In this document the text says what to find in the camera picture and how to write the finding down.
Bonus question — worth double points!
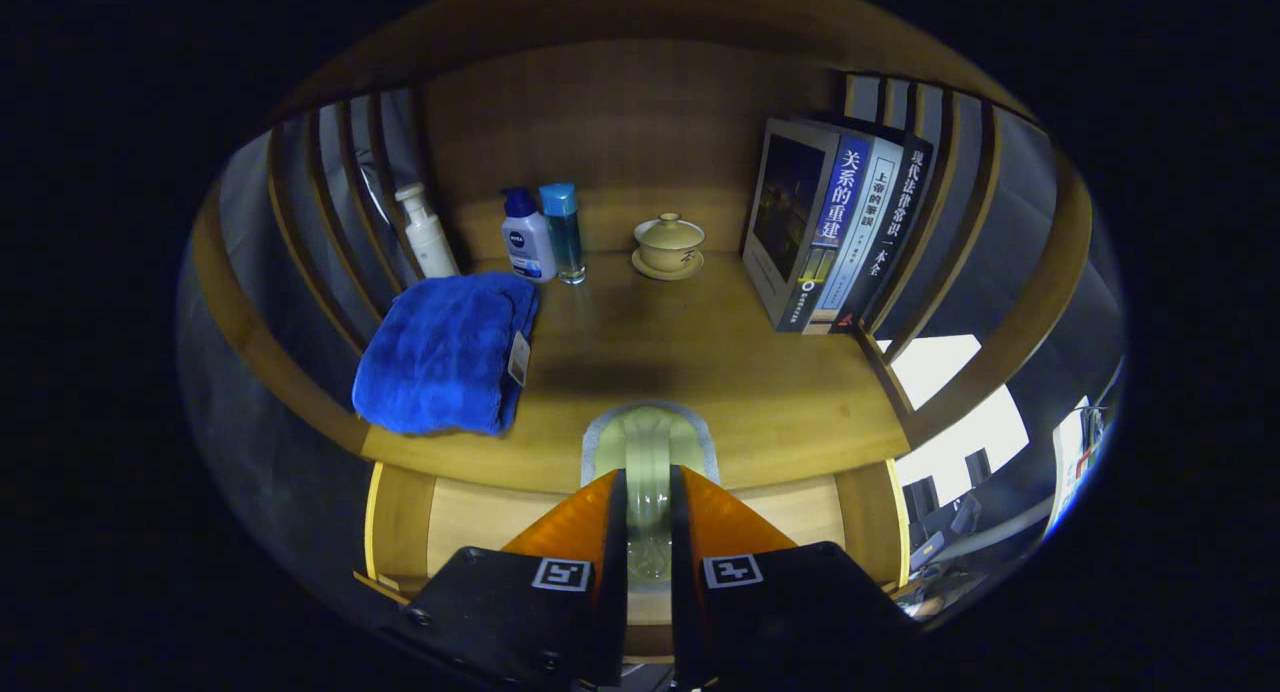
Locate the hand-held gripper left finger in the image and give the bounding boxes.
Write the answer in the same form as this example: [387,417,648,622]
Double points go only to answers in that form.
[400,467,629,688]

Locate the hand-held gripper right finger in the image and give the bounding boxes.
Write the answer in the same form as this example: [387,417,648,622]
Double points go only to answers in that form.
[668,464,921,688]

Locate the green handled cleaning sponge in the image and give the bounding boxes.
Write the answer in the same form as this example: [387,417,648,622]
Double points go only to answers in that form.
[581,400,721,585]

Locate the wooden drawer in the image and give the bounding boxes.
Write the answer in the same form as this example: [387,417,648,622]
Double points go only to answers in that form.
[355,459,911,663]

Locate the wooden countertop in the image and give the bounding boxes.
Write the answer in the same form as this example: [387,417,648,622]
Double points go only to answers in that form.
[360,247,911,495]

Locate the white drawer unit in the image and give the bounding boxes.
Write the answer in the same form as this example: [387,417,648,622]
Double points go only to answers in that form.
[878,334,1031,488]

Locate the blue towel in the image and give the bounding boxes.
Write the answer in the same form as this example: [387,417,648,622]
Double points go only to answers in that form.
[351,272,541,438]

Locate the beige lidded tea cup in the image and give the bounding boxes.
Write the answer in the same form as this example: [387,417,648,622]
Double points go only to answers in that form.
[631,212,707,282]

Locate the white bottle with blue cap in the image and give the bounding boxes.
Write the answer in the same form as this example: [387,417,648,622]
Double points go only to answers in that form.
[500,187,558,284]

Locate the clear teal bottle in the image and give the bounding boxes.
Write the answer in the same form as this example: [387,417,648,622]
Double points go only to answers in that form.
[539,182,587,286]

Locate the white pump bottle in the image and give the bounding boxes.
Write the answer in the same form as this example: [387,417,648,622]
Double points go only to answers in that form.
[394,182,461,280]

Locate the thick book with blue spine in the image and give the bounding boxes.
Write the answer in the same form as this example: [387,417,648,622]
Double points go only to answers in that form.
[742,119,871,334]

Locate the book with pale grey spine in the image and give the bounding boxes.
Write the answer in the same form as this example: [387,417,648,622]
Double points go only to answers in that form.
[805,137,904,335]

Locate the book with black spine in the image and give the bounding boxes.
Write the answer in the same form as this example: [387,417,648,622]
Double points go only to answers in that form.
[830,137,936,335]

